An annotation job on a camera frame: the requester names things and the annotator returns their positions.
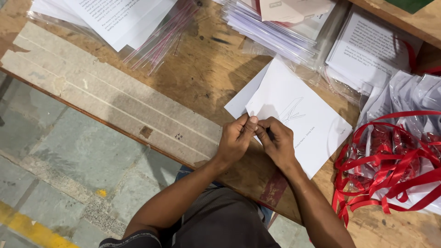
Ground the stack of bagged white papers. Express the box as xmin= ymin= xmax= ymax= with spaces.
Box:
xmin=220 ymin=0 xmax=349 ymax=67

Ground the white sheet with line drawing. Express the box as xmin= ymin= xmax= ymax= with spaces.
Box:
xmin=245 ymin=57 xmax=353 ymax=180

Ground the heap of red-ribboned plastic packets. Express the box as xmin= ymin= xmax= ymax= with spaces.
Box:
xmin=332 ymin=70 xmax=441 ymax=228

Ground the plain white paper sheet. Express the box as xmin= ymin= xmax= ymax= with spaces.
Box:
xmin=224 ymin=62 xmax=271 ymax=120

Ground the pile of clear zip bags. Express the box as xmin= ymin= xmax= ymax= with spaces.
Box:
xmin=122 ymin=0 xmax=202 ymax=76

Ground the stack of bagged printed leaflets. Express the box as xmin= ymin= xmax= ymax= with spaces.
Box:
xmin=28 ymin=0 xmax=178 ymax=52
xmin=324 ymin=7 xmax=425 ymax=98

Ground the person's dark clothing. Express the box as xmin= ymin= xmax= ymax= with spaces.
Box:
xmin=98 ymin=165 xmax=282 ymax=248

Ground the person's right hand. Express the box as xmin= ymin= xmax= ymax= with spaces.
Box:
xmin=254 ymin=116 xmax=298 ymax=173

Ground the person's left hand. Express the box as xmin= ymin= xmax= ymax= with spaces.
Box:
xmin=215 ymin=113 xmax=258 ymax=166

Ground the beige folded paper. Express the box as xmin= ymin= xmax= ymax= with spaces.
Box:
xmin=259 ymin=0 xmax=333 ymax=24

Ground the green flat object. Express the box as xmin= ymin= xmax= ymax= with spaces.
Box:
xmin=384 ymin=0 xmax=435 ymax=14

